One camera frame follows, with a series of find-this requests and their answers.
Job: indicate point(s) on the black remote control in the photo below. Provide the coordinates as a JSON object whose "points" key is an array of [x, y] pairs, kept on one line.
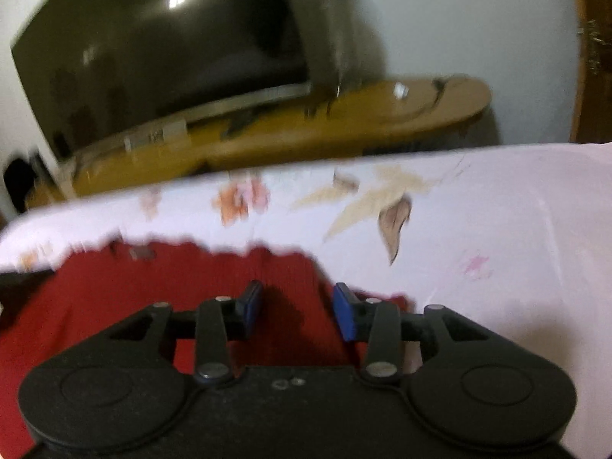
{"points": [[241, 122]]}

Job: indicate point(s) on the floral white bedsheet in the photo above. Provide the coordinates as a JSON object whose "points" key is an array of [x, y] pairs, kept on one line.
{"points": [[502, 210]]}

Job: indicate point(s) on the white crumpled paper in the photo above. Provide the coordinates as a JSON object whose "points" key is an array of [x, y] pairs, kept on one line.
{"points": [[401, 91]]}

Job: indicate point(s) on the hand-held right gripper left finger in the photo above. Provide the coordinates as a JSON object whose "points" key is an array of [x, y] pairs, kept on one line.
{"points": [[252, 308]]}

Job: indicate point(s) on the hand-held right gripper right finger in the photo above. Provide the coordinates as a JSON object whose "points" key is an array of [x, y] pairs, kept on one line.
{"points": [[344, 311]]}

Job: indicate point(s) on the clear glass vase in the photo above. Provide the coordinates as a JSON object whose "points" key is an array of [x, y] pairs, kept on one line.
{"points": [[327, 43]]}

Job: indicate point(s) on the red knitted sweater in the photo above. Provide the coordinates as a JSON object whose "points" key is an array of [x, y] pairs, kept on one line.
{"points": [[95, 296]]}

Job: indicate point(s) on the black curved television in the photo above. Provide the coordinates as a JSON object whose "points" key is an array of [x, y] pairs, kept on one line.
{"points": [[158, 48]]}

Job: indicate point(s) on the wooden television cabinet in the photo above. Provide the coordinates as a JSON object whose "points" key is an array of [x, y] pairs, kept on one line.
{"points": [[382, 119]]}

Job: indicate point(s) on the silver set-top box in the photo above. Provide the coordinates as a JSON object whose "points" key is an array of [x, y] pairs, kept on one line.
{"points": [[155, 135]]}

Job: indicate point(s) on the black chair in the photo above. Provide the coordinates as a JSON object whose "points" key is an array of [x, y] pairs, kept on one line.
{"points": [[18, 184]]}

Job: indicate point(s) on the brown wooden door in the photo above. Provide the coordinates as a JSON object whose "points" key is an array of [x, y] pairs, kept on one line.
{"points": [[593, 105]]}

